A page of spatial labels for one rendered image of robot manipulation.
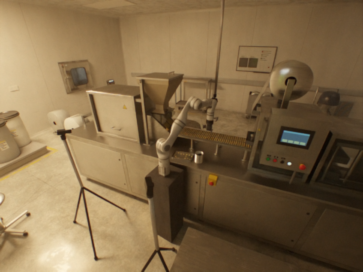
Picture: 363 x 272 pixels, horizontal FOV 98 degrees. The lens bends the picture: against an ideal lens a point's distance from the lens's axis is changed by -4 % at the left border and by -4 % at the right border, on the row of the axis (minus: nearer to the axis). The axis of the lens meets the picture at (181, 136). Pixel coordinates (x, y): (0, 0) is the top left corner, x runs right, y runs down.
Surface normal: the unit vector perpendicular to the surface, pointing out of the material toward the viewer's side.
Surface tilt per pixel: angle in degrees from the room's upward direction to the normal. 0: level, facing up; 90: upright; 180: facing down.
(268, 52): 90
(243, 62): 90
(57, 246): 0
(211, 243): 0
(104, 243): 0
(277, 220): 90
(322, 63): 90
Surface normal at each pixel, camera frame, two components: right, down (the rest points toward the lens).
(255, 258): 0.00, -0.88
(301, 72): -0.39, 0.44
